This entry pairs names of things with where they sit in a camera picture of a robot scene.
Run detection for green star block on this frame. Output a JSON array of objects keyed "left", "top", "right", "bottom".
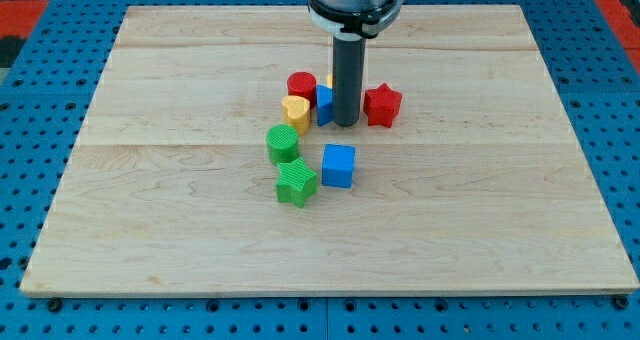
[{"left": 275, "top": 157, "right": 318, "bottom": 208}]

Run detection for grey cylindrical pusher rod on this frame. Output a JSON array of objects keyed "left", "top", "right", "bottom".
[{"left": 332, "top": 38, "right": 366, "bottom": 127}]

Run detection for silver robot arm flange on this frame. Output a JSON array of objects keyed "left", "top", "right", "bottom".
[{"left": 308, "top": 0, "right": 406, "bottom": 41}]

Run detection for red star block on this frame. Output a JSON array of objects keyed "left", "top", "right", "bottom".
[{"left": 363, "top": 83, "right": 403, "bottom": 128}]

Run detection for blue cube block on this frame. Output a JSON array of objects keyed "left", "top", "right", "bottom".
[{"left": 321, "top": 144, "right": 356, "bottom": 188}]

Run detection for green cylinder block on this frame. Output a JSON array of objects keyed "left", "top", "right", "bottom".
[{"left": 266, "top": 124, "right": 299, "bottom": 165}]

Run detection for yellow heart block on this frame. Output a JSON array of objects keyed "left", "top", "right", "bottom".
[{"left": 281, "top": 95, "right": 311, "bottom": 136}]

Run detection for blue triangle block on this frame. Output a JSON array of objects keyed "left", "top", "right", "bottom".
[{"left": 316, "top": 84, "right": 334, "bottom": 127}]

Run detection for red cylinder block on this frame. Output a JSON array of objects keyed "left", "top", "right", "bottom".
[{"left": 286, "top": 71, "right": 317, "bottom": 108}]

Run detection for light wooden board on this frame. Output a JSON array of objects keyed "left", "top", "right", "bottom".
[{"left": 21, "top": 5, "right": 639, "bottom": 298}]

